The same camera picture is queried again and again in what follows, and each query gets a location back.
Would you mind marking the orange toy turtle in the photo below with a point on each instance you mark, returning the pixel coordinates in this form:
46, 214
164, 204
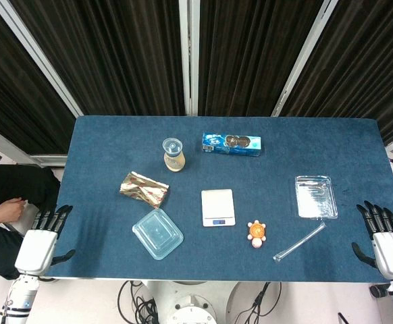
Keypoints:
256, 233

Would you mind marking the person in black clothes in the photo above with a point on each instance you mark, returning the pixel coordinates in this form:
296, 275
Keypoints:
11, 209

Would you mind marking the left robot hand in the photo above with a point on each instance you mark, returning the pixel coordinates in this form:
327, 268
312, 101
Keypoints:
36, 249

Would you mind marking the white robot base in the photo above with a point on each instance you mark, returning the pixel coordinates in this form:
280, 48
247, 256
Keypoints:
191, 303

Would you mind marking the blue table cloth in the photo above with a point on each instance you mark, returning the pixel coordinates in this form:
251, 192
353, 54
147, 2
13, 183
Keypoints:
223, 195

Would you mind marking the gold foil snack wrapper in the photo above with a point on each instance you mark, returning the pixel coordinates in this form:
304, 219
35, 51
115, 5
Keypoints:
144, 192

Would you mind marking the clear plastic tube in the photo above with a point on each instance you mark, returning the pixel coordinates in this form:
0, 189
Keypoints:
299, 242

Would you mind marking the clear plastic drink bottle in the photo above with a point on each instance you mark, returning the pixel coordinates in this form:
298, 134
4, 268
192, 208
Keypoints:
174, 155

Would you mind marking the transparent plastic container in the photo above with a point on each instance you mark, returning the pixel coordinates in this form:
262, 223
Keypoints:
158, 233

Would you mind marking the clear rectangular plastic tray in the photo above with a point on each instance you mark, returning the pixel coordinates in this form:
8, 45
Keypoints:
316, 197

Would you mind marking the blue cookie package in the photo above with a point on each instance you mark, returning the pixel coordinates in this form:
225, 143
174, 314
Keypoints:
232, 144

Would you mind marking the white kitchen scale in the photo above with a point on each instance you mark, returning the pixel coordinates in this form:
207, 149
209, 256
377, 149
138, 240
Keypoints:
217, 206

